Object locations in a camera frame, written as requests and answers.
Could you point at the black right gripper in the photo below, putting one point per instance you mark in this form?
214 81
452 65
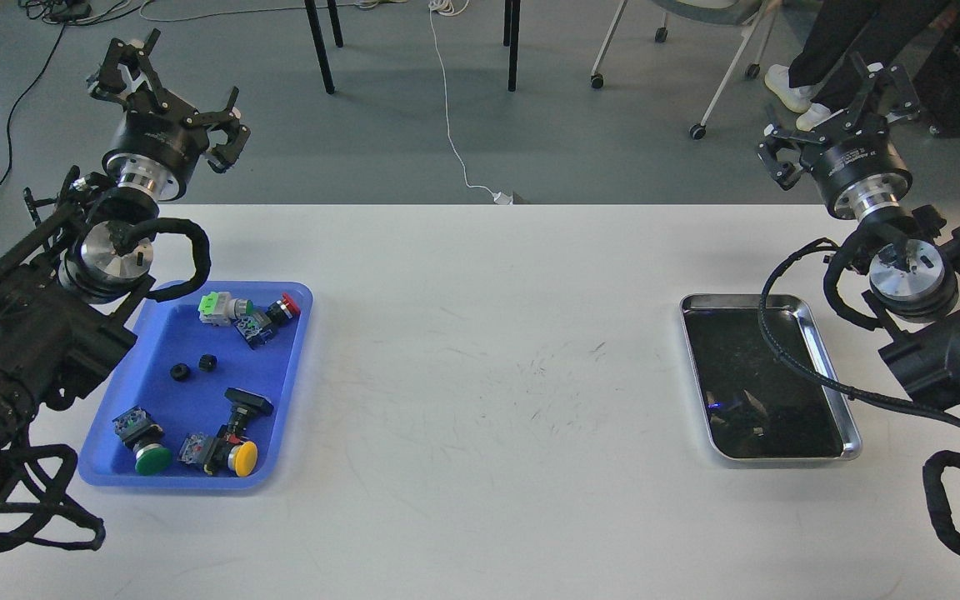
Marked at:
860 174

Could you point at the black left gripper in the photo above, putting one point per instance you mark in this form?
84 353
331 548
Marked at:
149 152

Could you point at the small black gear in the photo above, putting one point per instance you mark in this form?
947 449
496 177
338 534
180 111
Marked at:
180 372
207 363

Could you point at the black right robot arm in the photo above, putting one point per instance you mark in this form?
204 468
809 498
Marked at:
891 273

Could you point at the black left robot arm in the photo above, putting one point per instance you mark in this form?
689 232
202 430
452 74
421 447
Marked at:
68 288

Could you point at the blue plastic tray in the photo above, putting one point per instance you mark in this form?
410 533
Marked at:
169 333

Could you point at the silver metal tray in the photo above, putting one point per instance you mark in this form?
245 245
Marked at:
757 411

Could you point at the person in background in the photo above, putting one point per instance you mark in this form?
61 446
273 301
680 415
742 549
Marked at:
822 79

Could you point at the black table leg left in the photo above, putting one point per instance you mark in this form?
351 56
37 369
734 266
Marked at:
318 42

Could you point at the black table leg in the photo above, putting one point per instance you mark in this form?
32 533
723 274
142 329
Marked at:
318 42
511 28

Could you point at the green white push button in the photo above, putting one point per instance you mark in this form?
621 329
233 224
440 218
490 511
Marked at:
222 309

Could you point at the green mushroom push button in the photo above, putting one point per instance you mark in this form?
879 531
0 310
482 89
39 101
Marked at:
143 436

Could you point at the black table leg right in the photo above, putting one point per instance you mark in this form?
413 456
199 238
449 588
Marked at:
511 28

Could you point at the red push button switch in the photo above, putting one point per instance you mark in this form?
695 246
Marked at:
260 326

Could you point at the black selector switch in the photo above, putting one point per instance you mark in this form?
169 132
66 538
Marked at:
244 406

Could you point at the yellow push button switch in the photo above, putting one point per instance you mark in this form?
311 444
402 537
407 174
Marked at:
212 454

